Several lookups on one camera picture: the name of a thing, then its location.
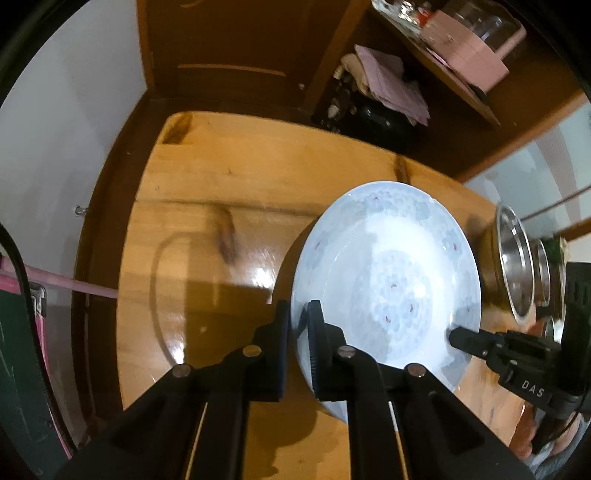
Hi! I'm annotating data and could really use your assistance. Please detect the clear glass dome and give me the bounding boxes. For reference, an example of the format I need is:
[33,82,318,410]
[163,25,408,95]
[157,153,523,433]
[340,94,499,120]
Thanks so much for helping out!
[455,0,509,51]

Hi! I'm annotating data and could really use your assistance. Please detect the person's right hand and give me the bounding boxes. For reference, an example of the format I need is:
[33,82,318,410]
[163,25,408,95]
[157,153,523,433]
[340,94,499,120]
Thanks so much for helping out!
[510,401,541,460]

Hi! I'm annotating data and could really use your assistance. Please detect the green chalkboard with pink frame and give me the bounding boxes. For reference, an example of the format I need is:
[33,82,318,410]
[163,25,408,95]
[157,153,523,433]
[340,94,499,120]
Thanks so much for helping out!
[0,254,121,480]

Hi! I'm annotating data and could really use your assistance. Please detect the large steel bowl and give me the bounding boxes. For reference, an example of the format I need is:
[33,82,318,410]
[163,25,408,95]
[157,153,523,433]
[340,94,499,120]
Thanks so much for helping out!
[480,203,536,321]

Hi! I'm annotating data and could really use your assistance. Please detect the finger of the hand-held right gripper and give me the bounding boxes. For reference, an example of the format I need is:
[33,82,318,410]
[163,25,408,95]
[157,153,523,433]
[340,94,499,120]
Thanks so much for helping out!
[448,327,509,365]

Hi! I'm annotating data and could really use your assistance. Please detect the black cable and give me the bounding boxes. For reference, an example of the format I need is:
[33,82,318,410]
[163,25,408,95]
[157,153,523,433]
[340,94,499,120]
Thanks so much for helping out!
[0,224,77,455]

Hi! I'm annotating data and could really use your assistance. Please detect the small steel bowl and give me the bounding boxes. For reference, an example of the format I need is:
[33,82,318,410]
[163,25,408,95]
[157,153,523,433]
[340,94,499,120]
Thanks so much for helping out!
[531,239,566,308]

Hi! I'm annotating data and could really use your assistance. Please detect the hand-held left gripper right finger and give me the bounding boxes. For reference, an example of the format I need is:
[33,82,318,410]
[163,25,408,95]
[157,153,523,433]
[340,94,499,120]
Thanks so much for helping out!
[307,300,536,480]

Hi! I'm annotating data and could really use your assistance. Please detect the brown wooden door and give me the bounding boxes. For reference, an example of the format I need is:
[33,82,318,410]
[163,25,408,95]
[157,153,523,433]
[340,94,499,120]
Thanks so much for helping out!
[136,0,370,112]

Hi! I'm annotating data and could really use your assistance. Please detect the wooden corner shelf unit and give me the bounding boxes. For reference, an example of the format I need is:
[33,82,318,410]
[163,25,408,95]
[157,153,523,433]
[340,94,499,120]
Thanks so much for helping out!
[302,0,587,181]

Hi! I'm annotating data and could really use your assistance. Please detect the folded pink cloth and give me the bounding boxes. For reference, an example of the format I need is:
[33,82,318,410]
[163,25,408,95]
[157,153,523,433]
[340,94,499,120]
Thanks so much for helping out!
[339,44,431,126]

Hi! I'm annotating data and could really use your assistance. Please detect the pink basket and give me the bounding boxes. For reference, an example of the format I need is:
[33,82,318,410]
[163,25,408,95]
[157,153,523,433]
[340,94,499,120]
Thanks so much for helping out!
[420,10,527,90]

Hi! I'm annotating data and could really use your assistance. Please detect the crinkled foil wrappers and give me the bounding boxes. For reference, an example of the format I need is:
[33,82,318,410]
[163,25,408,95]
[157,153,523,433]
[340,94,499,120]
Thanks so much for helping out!
[372,0,430,28]

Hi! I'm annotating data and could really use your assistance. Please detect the black bag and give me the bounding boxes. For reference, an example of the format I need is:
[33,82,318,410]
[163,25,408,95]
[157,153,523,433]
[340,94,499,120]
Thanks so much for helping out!
[311,80,430,148]

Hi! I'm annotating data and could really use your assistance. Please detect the floral pale blue plate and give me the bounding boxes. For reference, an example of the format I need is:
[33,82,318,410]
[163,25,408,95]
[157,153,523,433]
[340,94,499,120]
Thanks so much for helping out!
[290,181,482,423]

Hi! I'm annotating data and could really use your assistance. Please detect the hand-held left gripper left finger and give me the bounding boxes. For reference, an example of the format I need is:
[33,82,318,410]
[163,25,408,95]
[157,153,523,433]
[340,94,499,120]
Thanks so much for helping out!
[55,300,293,480]

